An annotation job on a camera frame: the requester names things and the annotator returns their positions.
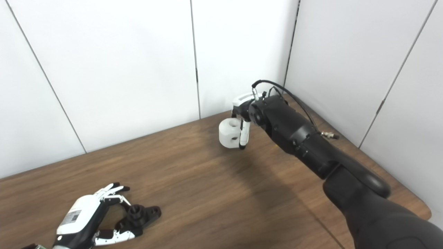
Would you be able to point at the white and black right hand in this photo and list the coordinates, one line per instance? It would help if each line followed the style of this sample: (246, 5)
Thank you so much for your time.
(245, 135)

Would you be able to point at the white and black left hand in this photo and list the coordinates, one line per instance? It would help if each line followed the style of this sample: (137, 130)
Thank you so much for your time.
(79, 218)

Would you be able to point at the round white cylinder piece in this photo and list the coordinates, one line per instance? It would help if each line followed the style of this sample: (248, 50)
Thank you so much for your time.
(226, 135)

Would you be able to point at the black flanged holder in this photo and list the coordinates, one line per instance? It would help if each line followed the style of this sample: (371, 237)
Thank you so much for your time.
(142, 214)

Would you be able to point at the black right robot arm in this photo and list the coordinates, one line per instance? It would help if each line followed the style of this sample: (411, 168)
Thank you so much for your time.
(311, 145)

